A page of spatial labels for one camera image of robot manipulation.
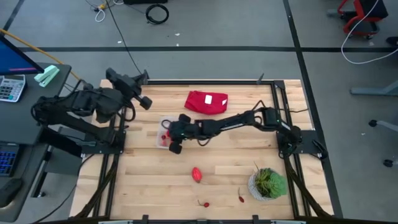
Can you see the black shoe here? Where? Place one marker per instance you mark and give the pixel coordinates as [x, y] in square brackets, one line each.
[393, 41]

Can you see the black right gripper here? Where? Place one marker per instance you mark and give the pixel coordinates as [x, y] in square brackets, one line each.
[189, 130]

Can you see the black box on floor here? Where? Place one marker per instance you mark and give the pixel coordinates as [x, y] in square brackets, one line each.
[146, 1]

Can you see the black frame bracket post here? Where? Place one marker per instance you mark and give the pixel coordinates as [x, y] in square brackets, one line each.
[146, 74]
[144, 219]
[260, 79]
[255, 219]

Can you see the red black rolling stool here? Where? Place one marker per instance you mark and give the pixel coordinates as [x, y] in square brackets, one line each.
[374, 7]

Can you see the red folded cloth white label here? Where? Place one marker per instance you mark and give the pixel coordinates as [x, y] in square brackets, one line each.
[199, 104]

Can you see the black aluminium table frame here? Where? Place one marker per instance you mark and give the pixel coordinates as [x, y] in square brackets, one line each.
[202, 82]

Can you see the mint green stapler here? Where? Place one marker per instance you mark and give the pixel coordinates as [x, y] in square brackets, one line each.
[46, 76]

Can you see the small red pink radish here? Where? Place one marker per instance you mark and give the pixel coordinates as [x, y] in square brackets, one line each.
[163, 137]

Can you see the red bell pepper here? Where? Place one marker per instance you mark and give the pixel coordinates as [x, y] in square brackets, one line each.
[196, 175]

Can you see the computer monitor blue screen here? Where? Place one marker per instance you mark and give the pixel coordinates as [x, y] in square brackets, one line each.
[12, 59]

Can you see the grey chair leg with caster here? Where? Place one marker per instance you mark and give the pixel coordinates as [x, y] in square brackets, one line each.
[372, 123]

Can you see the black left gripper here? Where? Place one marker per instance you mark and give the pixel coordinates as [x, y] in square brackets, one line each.
[130, 95]

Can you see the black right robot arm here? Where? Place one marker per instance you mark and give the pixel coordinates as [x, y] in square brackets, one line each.
[236, 121]

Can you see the black computer mouse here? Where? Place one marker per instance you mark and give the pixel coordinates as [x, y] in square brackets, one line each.
[11, 189]

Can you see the grey desk calculator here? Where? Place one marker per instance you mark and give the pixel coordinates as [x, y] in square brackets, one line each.
[11, 88]

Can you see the backlit black keyboard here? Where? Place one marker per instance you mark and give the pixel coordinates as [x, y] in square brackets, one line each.
[7, 158]

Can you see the green succulent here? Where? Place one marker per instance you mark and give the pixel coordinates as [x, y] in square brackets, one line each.
[269, 185]

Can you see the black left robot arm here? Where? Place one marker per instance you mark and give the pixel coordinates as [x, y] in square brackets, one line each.
[77, 102]

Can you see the red cherry with stem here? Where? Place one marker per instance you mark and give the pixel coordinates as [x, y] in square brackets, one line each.
[206, 204]
[241, 199]

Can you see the clear plastic tupperware container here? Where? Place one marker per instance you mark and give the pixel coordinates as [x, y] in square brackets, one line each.
[160, 124]

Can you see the black desk keyboard tray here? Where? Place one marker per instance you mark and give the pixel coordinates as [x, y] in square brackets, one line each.
[26, 161]

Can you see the grey desk foot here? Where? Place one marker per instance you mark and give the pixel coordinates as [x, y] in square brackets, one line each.
[373, 91]

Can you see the black chair caster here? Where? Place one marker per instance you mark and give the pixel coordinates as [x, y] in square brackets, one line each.
[388, 163]

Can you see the black desk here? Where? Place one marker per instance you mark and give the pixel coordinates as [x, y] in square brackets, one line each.
[18, 124]

